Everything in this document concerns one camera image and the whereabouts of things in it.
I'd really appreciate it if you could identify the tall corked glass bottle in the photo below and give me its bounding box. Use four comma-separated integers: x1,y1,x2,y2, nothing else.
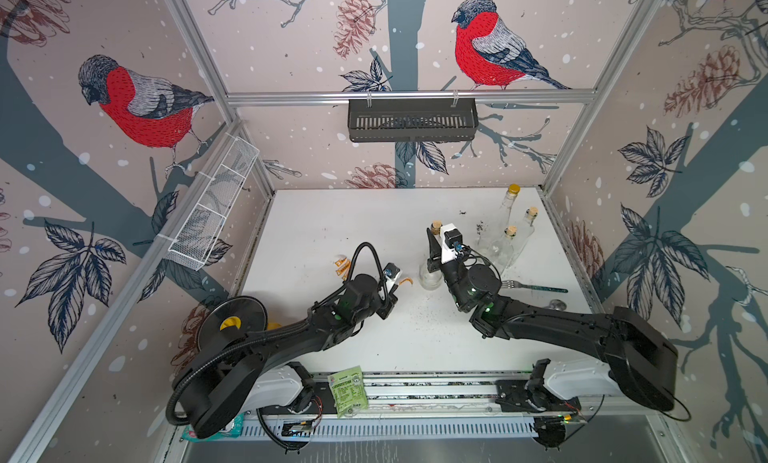
419,220,443,291

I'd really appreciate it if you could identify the yellow cap glass bottle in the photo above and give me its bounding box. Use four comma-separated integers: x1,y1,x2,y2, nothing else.
478,184,521,248

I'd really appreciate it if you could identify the small corked labelled bottle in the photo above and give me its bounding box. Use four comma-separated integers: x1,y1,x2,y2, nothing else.
512,206,539,261

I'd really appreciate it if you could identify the small corked glass bottle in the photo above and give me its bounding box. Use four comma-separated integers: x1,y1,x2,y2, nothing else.
486,226,517,274

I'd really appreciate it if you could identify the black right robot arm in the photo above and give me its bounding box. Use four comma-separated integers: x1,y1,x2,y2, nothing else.
426,224,678,413

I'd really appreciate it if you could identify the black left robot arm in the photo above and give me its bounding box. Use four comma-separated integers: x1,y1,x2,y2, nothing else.
165,242,401,438

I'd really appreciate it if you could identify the green snack packet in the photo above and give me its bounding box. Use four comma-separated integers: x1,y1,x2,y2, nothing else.
328,366,369,418

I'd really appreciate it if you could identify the black hanging metal basket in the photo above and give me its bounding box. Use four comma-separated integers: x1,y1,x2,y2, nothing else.
347,98,479,143

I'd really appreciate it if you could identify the Fox's candy bag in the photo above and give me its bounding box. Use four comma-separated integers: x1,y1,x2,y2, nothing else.
181,414,245,442

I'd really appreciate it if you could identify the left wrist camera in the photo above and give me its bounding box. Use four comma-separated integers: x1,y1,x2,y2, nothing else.
383,262,401,293

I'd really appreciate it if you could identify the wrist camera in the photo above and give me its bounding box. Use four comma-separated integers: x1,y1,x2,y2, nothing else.
438,224,464,264
383,262,401,293

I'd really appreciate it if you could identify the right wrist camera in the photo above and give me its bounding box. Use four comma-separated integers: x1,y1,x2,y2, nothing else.
438,224,464,264

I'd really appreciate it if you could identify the green handled fork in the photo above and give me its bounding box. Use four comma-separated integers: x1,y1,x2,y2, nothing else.
501,280,568,294

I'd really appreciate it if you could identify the pink handled spoon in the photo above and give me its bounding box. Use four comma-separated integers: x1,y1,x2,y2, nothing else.
547,299,567,311

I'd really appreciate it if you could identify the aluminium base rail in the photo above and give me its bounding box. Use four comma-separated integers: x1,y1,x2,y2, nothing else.
173,369,661,443

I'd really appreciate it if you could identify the white wire mesh basket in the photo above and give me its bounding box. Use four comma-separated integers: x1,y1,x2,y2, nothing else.
165,134,259,271

